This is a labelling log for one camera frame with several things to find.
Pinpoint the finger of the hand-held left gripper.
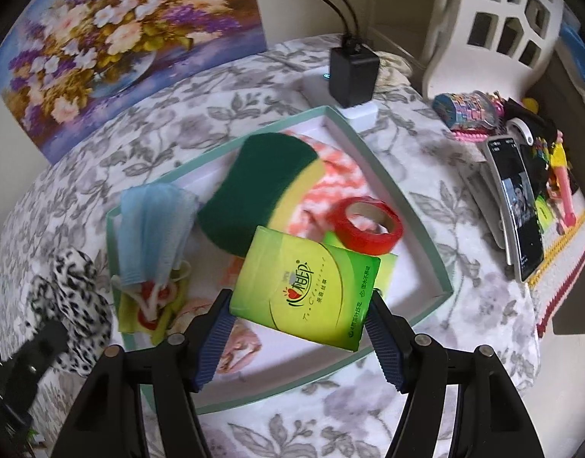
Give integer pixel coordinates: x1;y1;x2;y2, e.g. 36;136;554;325
11;319;69;377

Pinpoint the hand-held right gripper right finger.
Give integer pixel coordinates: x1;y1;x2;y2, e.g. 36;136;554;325
366;289;546;458

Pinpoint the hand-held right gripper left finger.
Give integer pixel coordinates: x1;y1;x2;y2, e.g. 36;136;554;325
49;289;233;458

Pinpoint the pink printed packet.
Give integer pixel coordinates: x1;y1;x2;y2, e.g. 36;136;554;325
178;296;265;377

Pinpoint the leopard print scrunchie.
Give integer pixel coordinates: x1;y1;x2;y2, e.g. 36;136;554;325
28;248;113;377

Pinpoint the red fabric ornament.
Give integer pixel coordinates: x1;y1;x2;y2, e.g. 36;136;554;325
137;281;176;330

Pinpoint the green tissue packet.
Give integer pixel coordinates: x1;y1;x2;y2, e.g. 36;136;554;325
321;231;399;268
229;226;382;351

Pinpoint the lime green cloth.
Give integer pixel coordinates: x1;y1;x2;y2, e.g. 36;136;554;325
118;277;188;344

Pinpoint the teal cardboard box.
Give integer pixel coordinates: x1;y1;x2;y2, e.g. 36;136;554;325
106;105;455;416

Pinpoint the red tape roll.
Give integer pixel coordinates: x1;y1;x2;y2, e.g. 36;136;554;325
327;197;403;253

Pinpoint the blue face mask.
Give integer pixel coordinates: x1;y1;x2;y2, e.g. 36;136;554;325
112;186;200;316

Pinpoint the green scouring sponge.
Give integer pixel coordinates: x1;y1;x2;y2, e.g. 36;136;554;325
197;134;326;256

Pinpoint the pink white striped sock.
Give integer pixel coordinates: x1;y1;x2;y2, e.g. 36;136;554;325
283;136;370;244

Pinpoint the grey floral blanket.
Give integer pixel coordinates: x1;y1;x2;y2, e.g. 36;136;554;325
0;33;541;458

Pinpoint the silver phone stand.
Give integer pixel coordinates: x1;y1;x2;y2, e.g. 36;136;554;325
459;162;513;265

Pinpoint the smartphone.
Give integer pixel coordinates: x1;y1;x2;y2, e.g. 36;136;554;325
485;136;546;282

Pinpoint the yellow red crochet mat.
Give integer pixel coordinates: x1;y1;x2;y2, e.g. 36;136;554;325
526;195;585;339

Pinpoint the multicoloured cylinder toy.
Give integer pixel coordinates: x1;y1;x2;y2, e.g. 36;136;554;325
433;90;500;129

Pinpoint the white power strip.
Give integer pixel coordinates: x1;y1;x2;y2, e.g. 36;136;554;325
299;74;379;129

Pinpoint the cream lace cloth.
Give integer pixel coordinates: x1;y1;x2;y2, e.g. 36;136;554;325
376;50;412;94

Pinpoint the black charger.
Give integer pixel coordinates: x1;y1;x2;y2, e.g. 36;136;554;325
329;33;381;108

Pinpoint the floral painting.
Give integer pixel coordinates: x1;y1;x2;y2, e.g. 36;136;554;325
0;0;267;163

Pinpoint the white plastic basket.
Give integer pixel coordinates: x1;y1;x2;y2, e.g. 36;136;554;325
419;0;565;101

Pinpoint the pink bead string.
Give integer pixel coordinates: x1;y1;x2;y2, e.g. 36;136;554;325
452;126;498;144

